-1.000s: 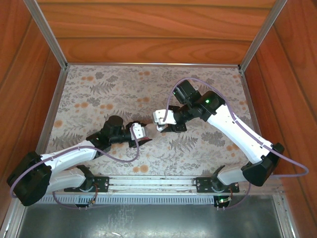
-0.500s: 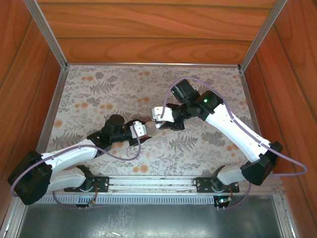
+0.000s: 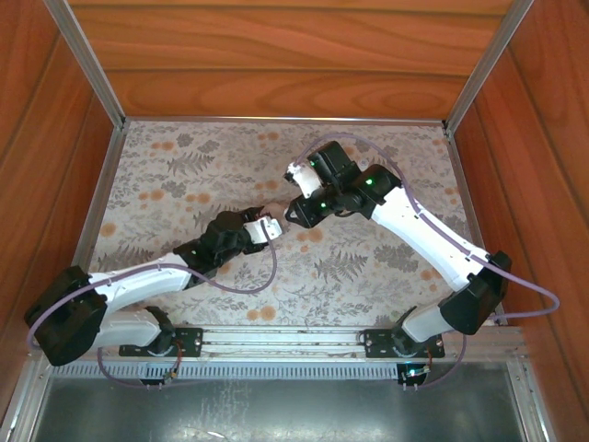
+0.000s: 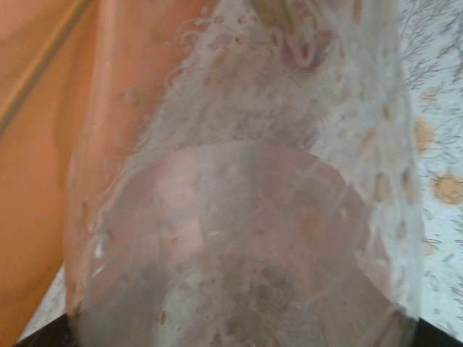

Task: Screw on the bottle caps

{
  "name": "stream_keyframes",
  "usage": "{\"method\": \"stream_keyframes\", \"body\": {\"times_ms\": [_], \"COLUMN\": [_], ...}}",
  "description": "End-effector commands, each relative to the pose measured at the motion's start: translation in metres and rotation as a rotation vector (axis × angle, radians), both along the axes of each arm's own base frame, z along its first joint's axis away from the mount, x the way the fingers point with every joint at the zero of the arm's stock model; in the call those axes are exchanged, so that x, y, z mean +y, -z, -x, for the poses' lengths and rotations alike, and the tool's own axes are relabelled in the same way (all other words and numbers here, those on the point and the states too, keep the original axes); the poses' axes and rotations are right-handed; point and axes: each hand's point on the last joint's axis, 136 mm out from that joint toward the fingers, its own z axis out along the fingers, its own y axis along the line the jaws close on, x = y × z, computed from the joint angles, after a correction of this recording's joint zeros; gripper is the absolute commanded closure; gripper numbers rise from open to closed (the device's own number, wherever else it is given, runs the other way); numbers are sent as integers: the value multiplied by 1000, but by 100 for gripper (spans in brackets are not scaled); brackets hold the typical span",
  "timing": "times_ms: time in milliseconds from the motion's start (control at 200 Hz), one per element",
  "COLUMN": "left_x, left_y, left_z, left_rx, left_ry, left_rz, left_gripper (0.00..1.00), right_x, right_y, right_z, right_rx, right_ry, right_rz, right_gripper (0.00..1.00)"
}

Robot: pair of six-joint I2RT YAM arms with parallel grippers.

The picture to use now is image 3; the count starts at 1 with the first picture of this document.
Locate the aluminium frame post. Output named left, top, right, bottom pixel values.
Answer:
left=441, top=0, right=537, bottom=133
left=43, top=0, right=128, bottom=130

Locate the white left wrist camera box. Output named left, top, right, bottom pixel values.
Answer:
left=242, top=215, right=283, bottom=244

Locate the floral print tablecloth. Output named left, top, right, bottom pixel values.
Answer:
left=73, top=120, right=501, bottom=328

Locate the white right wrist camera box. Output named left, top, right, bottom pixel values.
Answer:
left=283, top=160, right=329, bottom=198

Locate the small circuit board green light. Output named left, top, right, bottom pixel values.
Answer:
left=396, top=362, right=433, bottom=386

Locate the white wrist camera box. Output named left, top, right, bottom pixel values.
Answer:
left=283, top=160, right=329, bottom=198
left=242, top=215, right=283, bottom=244

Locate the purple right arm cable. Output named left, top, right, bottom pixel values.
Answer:
left=296, top=133, right=561, bottom=392

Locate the aluminium mounting rail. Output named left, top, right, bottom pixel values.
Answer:
left=29, top=321, right=525, bottom=365

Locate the grey slotted cable duct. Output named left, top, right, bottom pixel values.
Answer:
left=48, top=361, right=512, bottom=381

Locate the aluminium frame rail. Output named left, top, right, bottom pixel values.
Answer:
left=121, top=115, right=450, bottom=126
left=0, top=361, right=52, bottom=442
left=444, top=128, right=502, bottom=326
left=505, top=361, right=560, bottom=442
left=51, top=126, right=128, bottom=323

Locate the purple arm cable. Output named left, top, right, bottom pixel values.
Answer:
left=27, top=223, right=278, bottom=391
left=296, top=133, right=561, bottom=392

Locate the steel sheet panel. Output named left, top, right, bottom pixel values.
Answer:
left=31, top=377, right=530, bottom=442

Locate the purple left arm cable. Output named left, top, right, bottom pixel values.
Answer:
left=27, top=223, right=278, bottom=391

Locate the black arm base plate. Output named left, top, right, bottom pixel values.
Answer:
left=363, top=327, right=446, bottom=360
left=118, top=325, right=204, bottom=359

